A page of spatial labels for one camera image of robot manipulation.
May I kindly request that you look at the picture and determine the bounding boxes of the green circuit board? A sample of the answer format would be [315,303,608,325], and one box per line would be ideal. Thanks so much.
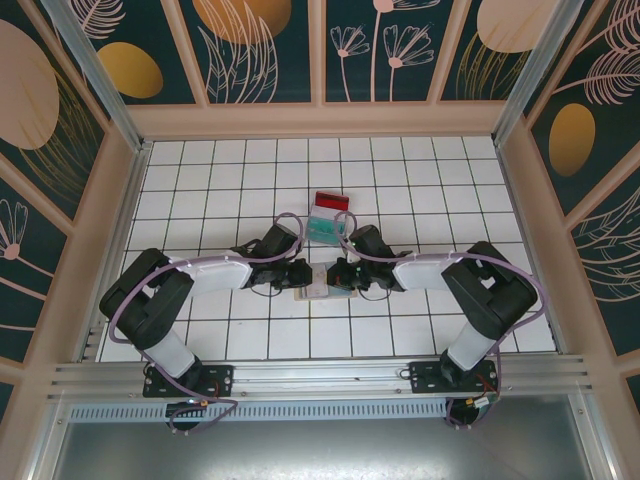
[467,393,503,417]

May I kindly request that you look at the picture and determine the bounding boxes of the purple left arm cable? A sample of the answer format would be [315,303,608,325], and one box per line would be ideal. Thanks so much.
[108,212,305,437]

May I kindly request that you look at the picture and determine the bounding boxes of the red and teal packet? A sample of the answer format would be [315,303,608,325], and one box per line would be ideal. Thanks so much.
[305,195,353,249]

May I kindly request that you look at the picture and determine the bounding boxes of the white card pink print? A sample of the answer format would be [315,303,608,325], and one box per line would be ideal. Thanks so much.
[310,202,349,224]

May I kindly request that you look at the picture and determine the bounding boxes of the white card brown print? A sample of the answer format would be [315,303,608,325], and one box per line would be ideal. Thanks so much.
[309,268,330,300]

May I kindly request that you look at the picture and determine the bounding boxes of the beige leather card holder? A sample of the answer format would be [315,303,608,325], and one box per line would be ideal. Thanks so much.
[293,264,359,302]

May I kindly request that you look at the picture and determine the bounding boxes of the white slotted cable duct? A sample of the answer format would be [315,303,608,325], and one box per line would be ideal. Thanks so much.
[67,402,449,422]

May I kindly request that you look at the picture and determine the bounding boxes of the grey metal sheet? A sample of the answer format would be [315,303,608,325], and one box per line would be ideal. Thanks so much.
[47,418,599,480]

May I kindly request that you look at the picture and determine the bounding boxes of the red card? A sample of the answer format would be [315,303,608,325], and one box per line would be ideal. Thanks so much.
[314,189,354,211]

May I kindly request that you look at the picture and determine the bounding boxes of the aluminium corner post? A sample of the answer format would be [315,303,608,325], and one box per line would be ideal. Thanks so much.
[491,0,595,147]
[38,0,154,157]

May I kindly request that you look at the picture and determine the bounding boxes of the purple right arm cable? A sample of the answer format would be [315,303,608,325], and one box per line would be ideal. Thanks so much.
[333,210,546,432]

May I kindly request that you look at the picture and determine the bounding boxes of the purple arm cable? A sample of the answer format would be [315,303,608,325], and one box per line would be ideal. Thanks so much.
[333,210,546,432]
[108,212,305,437]

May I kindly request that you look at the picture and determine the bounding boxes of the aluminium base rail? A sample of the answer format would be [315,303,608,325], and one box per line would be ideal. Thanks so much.
[47,353,599,401]

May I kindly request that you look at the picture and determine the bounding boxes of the teal VIP card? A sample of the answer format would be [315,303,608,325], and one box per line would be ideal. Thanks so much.
[308,215,347,247]

